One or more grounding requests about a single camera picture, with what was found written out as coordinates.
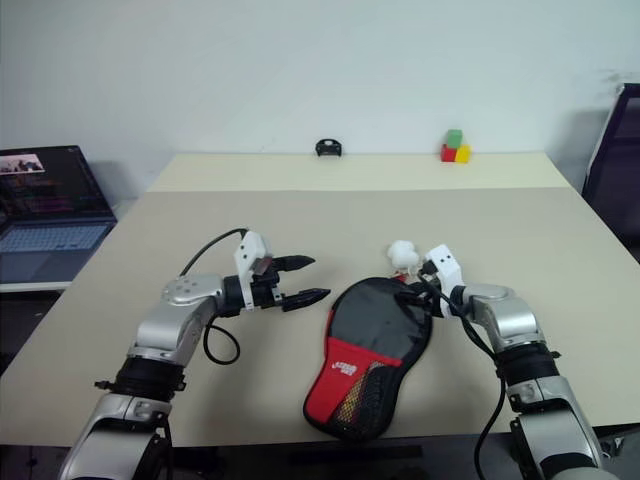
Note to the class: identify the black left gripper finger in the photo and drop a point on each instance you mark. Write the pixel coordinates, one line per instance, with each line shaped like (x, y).
(306, 298)
(295, 262)

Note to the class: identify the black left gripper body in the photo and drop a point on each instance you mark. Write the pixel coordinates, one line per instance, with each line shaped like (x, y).
(265, 295)

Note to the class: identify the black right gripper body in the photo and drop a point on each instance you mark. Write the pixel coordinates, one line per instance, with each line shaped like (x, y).
(435, 300)

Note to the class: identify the white plush charm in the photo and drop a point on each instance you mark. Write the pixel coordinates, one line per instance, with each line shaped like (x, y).
(402, 255)

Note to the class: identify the black red paddle case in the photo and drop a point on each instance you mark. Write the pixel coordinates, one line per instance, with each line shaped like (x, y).
(340, 372)

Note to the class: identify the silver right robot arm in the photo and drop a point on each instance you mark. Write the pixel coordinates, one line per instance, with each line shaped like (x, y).
(510, 320)

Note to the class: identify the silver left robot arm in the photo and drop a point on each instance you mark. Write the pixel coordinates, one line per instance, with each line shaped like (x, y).
(160, 325)

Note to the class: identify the small black clip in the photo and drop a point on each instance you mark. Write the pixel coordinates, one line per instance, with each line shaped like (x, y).
(328, 148)

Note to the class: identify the red cube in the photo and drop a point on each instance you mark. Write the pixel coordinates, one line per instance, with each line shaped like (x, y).
(448, 153)

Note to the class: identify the yellow cube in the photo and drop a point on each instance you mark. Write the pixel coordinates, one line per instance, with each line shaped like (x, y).
(463, 154)

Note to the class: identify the green cube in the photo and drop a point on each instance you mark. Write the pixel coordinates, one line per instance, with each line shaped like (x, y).
(454, 138)

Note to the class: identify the open grey laptop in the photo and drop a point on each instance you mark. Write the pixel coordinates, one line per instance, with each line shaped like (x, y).
(50, 235)

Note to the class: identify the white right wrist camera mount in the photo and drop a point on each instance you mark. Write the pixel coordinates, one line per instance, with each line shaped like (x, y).
(445, 265)

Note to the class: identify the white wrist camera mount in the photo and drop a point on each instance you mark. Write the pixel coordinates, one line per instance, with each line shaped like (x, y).
(445, 265)
(251, 248)

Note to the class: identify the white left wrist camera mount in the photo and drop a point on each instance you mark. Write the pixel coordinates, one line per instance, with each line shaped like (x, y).
(251, 248)

